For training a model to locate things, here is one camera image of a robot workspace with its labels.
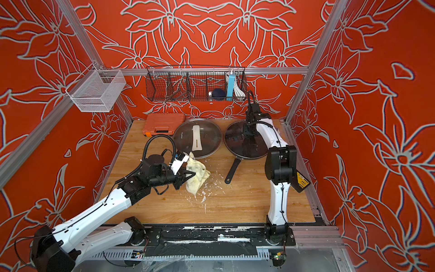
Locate black frying pan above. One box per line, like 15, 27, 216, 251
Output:
223, 119, 273, 185

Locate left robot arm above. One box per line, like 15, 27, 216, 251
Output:
30, 135, 195, 272

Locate black plate with warning label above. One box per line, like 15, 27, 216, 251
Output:
291, 171, 311, 193

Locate black wire basket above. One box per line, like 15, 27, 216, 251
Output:
145, 65, 248, 102

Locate light blue white brush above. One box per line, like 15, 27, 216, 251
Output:
225, 70, 246, 101

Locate clear plastic basket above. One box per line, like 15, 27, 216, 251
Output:
67, 70, 126, 113

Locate orange tool case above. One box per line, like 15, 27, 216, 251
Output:
142, 113, 185, 137

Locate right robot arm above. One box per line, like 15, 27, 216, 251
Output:
246, 91, 297, 244

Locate yellow cloth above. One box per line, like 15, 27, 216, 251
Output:
186, 152, 211, 195

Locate blue round object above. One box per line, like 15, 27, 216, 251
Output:
211, 88, 227, 101

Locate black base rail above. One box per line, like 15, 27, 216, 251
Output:
119, 223, 296, 259

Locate pan with white-handled lid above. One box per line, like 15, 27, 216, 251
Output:
173, 119, 222, 159

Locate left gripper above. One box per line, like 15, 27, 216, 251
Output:
150, 167, 197, 190

